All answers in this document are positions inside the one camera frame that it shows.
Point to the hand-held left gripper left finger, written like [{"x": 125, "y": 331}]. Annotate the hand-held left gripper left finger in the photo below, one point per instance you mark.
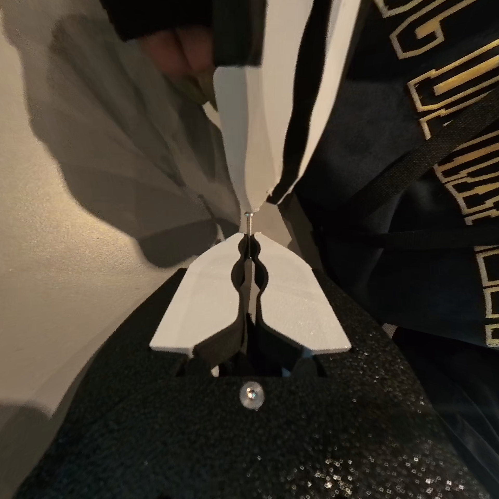
[{"x": 195, "y": 308}]

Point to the small metal nail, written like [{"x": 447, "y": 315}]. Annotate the small metal nail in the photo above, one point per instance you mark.
[{"x": 248, "y": 226}]

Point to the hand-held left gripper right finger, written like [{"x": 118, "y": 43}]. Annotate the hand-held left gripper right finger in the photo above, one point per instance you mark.
[{"x": 304, "y": 308}]

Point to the person's right hand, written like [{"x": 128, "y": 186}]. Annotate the person's right hand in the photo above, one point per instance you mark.
[{"x": 183, "y": 50}]

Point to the person's black printed hoodie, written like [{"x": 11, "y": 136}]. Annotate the person's black printed hoodie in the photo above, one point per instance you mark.
[{"x": 390, "y": 273}]

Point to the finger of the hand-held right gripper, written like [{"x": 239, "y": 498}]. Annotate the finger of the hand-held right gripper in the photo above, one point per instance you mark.
[
  {"x": 257, "y": 136},
  {"x": 335, "y": 78}
]

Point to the grey desk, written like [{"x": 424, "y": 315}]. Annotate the grey desk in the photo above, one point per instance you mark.
[{"x": 58, "y": 273}]

